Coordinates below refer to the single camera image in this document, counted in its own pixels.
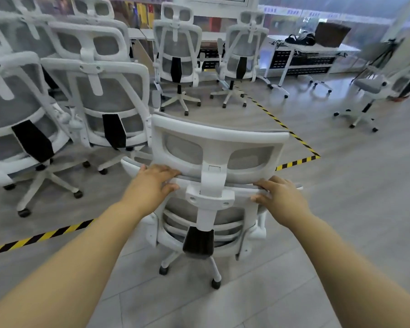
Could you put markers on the person's left hand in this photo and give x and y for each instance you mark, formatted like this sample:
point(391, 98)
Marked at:
point(144, 189)

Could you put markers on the person's right hand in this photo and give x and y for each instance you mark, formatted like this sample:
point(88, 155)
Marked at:
point(285, 201)

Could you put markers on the person's right thumb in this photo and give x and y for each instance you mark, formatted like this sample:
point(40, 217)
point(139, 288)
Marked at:
point(259, 198)

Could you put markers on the person's left thumb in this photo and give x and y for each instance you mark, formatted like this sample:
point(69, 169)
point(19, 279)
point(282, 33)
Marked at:
point(170, 188)

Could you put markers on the white mesh office chair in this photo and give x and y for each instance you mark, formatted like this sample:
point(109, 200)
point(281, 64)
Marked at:
point(242, 47)
point(177, 47)
point(369, 84)
point(218, 140)

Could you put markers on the person's left forearm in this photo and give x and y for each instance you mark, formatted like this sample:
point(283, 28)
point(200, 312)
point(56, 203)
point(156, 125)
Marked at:
point(71, 269)

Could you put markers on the person's right forearm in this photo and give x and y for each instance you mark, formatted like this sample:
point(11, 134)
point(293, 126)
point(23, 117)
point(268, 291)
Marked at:
point(355, 276)

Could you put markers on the yellow black floor tape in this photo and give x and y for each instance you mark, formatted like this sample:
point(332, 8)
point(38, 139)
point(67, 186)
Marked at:
point(280, 124)
point(37, 237)

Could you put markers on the white caster chair base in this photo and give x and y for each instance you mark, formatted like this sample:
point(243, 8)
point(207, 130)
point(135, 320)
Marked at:
point(319, 84)

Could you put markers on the cluster of white office chairs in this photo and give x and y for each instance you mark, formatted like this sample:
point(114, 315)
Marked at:
point(99, 78)

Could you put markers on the black perforated panel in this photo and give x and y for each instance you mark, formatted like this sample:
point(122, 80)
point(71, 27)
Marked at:
point(304, 61)

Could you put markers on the long white desk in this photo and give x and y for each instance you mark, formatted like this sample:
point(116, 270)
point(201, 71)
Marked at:
point(210, 36)

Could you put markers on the black bag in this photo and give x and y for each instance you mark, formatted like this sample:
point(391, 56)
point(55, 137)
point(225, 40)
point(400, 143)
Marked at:
point(300, 39)

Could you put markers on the white folding table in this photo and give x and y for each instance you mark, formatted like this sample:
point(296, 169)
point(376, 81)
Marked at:
point(328, 48)

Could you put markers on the dark brown box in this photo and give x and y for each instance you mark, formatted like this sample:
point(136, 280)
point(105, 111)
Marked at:
point(332, 34)

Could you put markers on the black tripod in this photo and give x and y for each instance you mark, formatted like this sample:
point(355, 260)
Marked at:
point(384, 58)

